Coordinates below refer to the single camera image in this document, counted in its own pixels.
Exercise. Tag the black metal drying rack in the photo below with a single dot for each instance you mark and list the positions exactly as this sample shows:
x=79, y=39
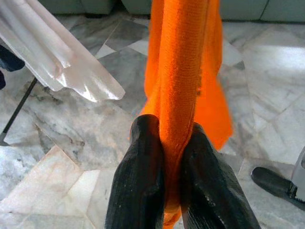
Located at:
x=19, y=107

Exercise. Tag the orange garment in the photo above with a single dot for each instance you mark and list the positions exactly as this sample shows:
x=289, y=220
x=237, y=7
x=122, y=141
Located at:
x=181, y=71

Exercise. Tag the white garment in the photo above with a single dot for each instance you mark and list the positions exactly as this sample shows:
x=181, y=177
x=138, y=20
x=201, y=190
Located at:
x=54, y=55

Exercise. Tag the black garment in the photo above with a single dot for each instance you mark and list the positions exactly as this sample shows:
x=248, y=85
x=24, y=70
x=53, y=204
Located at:
x=9, y=62

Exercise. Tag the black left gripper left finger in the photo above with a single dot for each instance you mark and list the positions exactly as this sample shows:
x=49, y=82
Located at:
x=138, y=179

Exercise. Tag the green leather sofa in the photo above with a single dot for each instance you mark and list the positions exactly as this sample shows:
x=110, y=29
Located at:
x=250, y=9

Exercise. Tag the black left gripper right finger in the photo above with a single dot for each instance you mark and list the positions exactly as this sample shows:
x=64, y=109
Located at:
x=209, y=186

